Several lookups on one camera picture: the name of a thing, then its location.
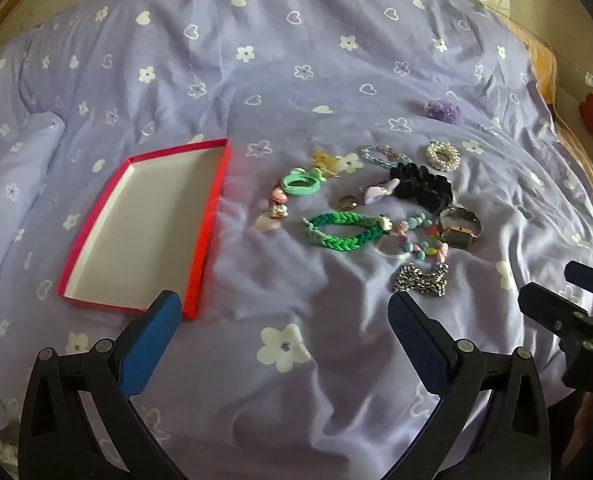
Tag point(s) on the silver sequin bow clip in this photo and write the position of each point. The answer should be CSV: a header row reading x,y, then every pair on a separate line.
x,y
416,280

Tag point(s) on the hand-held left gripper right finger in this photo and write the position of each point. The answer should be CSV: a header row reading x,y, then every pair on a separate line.
x,y
416,340

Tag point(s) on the black scrunchie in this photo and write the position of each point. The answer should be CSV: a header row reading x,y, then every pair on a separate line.
x,y
421,187

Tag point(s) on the white bangle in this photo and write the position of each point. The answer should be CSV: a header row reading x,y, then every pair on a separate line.
x,y
394,256

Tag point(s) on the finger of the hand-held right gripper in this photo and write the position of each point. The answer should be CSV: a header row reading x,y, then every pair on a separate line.
x,y
546,305
591,280

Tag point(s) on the white pearl scrunchie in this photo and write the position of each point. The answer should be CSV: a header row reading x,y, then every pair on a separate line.
x,y
451,165

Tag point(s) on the gold wrist watch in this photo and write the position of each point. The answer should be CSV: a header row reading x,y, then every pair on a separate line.
x,y
459,236

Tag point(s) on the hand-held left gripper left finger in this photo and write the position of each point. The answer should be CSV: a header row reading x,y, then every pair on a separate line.
x,y
151,345

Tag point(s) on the pink charm hair clip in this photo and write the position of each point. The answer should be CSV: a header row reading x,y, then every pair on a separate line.
x,y
279,205

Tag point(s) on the red cardboard box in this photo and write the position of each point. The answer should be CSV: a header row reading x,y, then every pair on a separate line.
x,y
141,225

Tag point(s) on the purple flower print bedsheet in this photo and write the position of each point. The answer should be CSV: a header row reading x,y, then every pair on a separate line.
x,y
276,60

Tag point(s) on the yellow hair clip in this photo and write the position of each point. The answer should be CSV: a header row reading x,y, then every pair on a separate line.
x,y
324,160

